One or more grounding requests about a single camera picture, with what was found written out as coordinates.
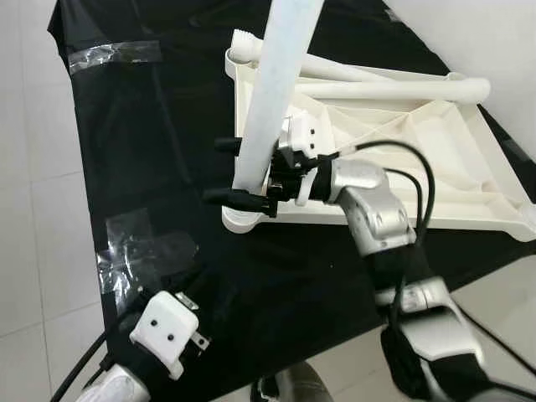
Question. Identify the black cloth table cover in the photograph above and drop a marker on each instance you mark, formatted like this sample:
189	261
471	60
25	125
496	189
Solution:
209	293

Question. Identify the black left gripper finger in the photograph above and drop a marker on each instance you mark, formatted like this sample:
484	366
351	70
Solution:
177	276

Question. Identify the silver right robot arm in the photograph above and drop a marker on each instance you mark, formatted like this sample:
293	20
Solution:
377	209

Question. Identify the white plastic table top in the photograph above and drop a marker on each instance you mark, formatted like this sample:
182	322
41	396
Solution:
419	167

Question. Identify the clear adhesive tape patch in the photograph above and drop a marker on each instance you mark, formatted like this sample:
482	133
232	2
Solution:
134	251
113	54

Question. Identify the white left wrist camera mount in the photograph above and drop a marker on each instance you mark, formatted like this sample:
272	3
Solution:
167	327

